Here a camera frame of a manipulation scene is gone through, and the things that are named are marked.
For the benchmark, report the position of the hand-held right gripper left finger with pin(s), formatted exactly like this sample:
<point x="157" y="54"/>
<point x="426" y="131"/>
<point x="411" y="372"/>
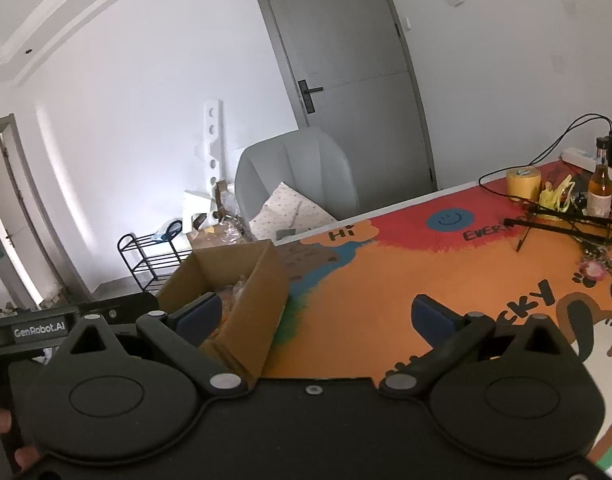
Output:
<point x="200" y="317"/>

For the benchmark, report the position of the white power strip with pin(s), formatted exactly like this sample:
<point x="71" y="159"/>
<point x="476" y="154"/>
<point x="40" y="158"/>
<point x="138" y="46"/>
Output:
<point x="578" y="156"/>

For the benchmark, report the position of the yellow plastic bag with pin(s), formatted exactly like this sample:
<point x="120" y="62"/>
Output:
<point x="556" y="195"/>

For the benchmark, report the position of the brown cardboard box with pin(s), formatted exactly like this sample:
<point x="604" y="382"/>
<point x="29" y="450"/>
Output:
<point x="256" y="310"/>

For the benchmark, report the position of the white foam board with holes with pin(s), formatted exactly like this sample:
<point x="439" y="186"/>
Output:
<point x="210" y="125"/>

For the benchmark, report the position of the grey door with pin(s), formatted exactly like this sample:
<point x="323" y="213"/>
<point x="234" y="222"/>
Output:
<point x="346" y="50"/>

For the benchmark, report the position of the key bunch with pink charm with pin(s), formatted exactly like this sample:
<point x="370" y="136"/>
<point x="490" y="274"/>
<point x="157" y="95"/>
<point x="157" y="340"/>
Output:
<point x="597" y="270"/>

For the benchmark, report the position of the white box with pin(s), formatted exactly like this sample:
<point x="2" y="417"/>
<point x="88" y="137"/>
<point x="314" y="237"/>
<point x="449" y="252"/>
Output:
<point x="193" y="210"/>

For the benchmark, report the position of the grey doorway frame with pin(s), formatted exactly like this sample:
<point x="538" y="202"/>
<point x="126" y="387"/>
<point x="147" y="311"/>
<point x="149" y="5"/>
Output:
<point x="0" y="125"/>

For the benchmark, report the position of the dotted white pillow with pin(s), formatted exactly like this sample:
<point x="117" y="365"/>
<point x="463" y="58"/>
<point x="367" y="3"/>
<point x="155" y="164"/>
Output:
<point x="286" y="210"/>

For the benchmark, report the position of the yellow tape roll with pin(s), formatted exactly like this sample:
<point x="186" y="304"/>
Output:
<point x="523" y="185"/>

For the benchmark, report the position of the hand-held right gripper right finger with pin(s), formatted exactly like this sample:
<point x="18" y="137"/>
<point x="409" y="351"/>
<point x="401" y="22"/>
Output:
<point x="431" y="317"/>

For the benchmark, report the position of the amber glass bottle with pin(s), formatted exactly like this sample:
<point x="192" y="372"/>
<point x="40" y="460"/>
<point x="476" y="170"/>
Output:
<point x="598" y="195"/>

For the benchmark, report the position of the grey chair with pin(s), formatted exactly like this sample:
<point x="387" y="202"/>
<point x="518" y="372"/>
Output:
<point x="296" y="160"/>

